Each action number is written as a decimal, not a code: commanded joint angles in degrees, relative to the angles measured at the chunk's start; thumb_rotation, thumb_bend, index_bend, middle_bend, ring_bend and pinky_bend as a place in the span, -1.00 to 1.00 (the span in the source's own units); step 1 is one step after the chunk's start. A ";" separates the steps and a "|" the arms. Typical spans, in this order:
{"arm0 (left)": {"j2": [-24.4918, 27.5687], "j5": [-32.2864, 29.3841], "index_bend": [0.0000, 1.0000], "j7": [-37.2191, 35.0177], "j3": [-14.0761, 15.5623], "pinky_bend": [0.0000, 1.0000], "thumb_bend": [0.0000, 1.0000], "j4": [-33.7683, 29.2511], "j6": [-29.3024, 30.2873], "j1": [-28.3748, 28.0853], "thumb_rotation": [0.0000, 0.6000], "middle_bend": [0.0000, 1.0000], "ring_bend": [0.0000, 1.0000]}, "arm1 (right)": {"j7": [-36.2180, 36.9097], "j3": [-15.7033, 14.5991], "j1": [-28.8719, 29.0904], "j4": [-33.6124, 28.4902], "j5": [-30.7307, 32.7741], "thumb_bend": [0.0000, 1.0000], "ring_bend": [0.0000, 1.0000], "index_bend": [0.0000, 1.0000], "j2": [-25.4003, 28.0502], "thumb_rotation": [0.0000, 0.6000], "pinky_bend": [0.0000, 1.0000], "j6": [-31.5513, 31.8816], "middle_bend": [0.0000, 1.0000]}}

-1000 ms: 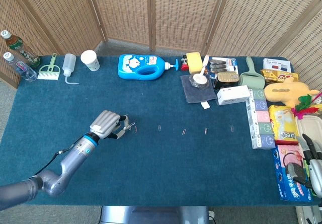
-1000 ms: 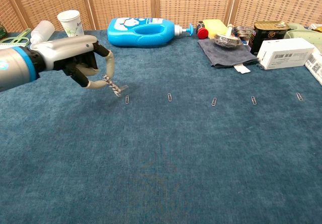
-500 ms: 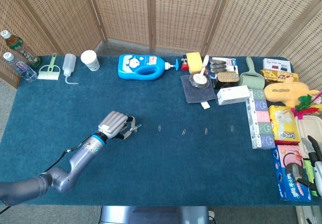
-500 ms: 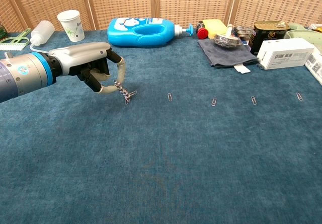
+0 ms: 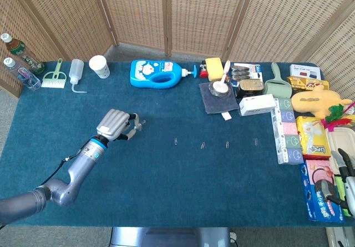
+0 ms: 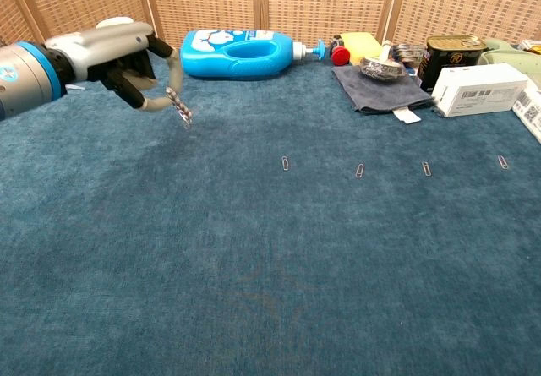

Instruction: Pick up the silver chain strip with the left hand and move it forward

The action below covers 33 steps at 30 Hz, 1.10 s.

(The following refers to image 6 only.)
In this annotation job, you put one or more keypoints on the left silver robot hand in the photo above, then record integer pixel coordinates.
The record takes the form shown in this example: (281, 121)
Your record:
(105, 50)

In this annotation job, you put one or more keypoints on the silver magnet rod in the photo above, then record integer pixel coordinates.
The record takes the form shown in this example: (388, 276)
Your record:
(177, 101)

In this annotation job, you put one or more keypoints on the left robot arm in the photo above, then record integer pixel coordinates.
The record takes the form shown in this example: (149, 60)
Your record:
(25, 78)

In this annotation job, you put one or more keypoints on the white paper cup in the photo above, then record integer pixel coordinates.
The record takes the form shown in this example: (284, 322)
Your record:
(114, 22)

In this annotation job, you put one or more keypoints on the blue detergent pump bottle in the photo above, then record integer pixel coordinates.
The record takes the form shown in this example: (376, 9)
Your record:
(211, 65)

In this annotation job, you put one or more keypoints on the wicker folding screen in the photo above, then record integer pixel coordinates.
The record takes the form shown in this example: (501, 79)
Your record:
(203, 0)

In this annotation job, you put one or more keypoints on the yellow sponge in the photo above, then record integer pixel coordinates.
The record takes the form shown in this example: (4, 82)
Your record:
(359, 44)

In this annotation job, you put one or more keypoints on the grey cloth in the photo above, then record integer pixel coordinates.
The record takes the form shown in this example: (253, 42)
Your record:
(372, 93)

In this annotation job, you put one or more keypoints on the blue carpet table cover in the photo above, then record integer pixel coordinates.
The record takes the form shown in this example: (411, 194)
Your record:
(270, 266)

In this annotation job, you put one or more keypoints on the binder clip pack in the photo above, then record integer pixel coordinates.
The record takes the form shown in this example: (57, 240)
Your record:
(408, 50)

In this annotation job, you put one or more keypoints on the black gold meat can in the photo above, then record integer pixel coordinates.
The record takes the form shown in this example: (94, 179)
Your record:
(448, 61)

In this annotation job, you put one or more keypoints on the white cardboard box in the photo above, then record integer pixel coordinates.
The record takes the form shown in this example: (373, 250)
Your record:
(477, 80)

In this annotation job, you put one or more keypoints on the green dustpan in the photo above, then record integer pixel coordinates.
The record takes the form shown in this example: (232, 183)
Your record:
(503, 57)

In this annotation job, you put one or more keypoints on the yellow snack package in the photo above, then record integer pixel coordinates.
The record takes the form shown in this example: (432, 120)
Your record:
(533, 46)

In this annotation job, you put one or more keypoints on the pastel tissue pack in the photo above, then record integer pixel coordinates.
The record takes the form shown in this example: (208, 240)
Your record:
(530, 110)

